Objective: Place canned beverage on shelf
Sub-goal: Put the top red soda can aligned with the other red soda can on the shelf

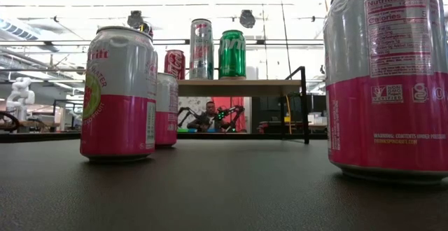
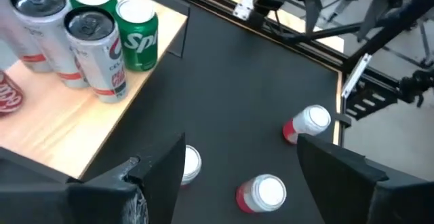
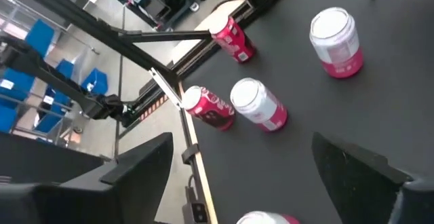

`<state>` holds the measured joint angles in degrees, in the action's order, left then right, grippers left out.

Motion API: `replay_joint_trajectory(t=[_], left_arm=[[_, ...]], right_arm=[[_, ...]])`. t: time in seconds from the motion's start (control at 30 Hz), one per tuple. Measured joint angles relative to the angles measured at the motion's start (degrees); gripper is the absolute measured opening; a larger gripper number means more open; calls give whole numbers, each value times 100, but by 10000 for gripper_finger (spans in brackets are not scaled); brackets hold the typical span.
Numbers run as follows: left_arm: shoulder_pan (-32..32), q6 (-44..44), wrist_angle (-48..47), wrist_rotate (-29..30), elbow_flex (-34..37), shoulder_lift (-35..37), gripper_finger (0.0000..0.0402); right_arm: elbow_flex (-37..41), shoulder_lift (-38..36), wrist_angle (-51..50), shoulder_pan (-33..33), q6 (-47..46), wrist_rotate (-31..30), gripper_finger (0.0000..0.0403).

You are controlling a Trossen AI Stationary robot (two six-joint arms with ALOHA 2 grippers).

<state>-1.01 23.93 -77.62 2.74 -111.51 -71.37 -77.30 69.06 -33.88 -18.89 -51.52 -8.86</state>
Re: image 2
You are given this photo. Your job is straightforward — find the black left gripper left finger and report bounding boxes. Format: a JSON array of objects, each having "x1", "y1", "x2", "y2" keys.
[{"x1": 0, "y1": 132, "x2": 186, "y2": 224}]

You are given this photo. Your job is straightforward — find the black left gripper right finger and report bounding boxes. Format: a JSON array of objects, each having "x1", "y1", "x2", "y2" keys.
[{"x1": 297, "y1": 134, "x2": 434, "y2": 224}]

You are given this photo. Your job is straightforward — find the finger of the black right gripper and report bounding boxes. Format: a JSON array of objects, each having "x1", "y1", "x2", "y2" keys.
[
  {"x1": 357, "y1": 0, "x2": 398, "y2": 43},
  {"x1": 301, "y1": 0, "x2": 323, "y2": 35}
]

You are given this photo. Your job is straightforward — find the white and red Spindrift can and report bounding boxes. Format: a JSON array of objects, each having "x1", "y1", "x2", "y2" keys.
[
  {"x1": 282, "y1": 104, "x2": 332, "y2": 145},
  {"x1": 235, "y1": 173, "x2": 288, "y2": 214},
  {"x1": 181, "y1": 145, "x2": 203, "y2": 187}
]

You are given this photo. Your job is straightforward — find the wooden shelf with black legs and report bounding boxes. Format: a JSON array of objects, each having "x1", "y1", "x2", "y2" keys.
[{"x1": 0, "y1": 0, "x2": 191, "y2": 184}]

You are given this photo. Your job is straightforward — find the silver aluminium bar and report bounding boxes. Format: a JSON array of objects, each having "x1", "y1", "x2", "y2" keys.
[{"x1": 340, "y1": 52, "x2": 373, "y2": 99}]

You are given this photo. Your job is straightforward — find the black edge clamp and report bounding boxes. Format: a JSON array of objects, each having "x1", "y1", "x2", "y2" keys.
[{"x1": 334, "y1": 113, "x2": 353, "y2": 129}]

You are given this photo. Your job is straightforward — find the black box white labels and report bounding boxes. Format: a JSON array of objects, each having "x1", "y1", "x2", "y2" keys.
[{"x1": 344, "y1": 76, "x2": 403, "y2": 122}]

